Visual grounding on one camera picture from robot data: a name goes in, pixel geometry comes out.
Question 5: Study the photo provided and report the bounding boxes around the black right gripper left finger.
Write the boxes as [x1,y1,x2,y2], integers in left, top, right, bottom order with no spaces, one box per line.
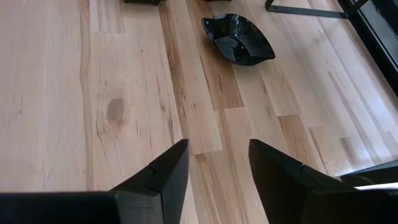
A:
[111,139,190,224]

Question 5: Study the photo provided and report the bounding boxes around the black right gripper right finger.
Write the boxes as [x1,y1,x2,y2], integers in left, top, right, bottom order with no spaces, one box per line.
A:
[248,139,358,224]

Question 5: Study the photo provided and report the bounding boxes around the black leaf-shaped dish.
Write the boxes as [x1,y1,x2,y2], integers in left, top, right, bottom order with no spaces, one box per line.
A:
[201,12,276,67]

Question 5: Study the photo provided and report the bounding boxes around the black perforated metal shelf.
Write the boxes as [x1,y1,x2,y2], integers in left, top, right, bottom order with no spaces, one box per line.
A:
[264,0,398,187]

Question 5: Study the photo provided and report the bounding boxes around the small black square dish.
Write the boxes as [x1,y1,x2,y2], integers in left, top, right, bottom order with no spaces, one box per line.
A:
[124,0,166,6]

